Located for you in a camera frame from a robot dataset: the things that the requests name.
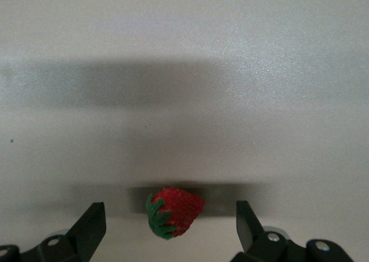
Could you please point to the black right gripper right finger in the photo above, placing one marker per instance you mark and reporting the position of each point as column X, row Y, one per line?
column 250, row 233

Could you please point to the red toy strawberry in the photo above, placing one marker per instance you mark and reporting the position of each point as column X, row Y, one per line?
column 181, row 210

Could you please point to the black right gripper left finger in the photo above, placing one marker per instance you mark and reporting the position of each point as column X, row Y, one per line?
column 86, row 233

